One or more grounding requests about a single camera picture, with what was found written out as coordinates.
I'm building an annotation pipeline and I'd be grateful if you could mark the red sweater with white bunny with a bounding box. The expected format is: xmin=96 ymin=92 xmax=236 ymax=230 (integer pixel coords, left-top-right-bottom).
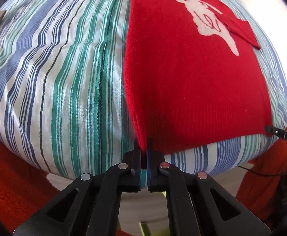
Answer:
xmin=124 ymin=0 xmax=272 ymax=153

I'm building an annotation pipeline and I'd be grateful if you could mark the orange fuzzy clothing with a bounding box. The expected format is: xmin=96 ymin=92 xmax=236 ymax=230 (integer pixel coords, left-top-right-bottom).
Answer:
xmin=0 ymin=142 xmax=60 ymax=233

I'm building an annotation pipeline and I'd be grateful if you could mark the blue green striped bedspread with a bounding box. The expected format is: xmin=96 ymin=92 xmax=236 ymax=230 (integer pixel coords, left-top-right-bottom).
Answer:
xmin=0 ymin=0 xmax=287 ymax=180

